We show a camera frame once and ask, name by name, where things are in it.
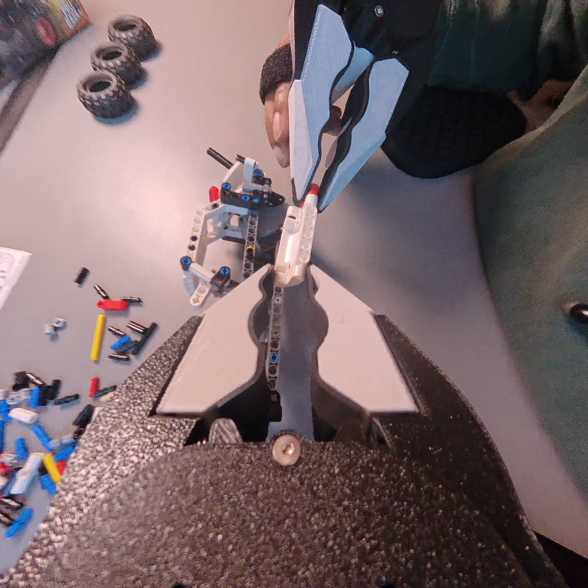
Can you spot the grey desk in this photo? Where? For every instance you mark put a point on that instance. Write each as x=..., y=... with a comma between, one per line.
x=413, y=275

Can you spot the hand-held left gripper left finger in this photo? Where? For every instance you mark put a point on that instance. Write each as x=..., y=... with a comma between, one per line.
x=216, y=363

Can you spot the white toothed toy panel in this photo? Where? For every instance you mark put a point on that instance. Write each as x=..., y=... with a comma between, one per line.
x=294, y=239

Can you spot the toy truck box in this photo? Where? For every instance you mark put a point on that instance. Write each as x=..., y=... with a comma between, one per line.
x=32, y=32

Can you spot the person's right forearm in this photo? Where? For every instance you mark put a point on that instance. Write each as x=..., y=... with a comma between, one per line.
x=482, y=46

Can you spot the black toy tyre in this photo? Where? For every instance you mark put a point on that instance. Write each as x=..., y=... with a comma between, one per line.
x=115, y=103
x=133, y=36
x=126, y=69

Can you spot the toy truck chassis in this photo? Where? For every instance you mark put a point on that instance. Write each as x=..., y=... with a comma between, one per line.
x=250, y=239

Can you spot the red toy beam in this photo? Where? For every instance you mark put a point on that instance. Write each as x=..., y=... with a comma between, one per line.
x=112, y=304

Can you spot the white sticker sheet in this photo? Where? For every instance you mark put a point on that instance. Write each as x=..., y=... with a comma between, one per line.
x=11, y=275

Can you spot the person's torso in green sweatshirt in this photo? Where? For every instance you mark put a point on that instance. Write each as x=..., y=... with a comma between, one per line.
x=533, y=229

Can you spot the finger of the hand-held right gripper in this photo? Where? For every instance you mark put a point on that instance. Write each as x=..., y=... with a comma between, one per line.
x=312, y=92
x=372, y=115

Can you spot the pile of small toy pieces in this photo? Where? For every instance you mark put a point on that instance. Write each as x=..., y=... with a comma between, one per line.
x=23, y=415

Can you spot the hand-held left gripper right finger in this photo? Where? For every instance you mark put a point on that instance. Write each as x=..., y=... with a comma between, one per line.
x=363, y=363

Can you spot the yellow toy axle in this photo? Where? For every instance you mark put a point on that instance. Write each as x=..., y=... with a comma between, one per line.
x=98, y=337

